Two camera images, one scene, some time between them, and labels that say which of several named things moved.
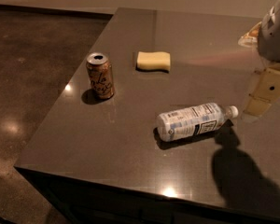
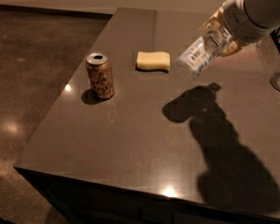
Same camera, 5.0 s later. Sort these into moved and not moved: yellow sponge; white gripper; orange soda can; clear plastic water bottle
Moved: white gripper; clear plastic water bottle
Not moved: yellow sponge; orange soda can
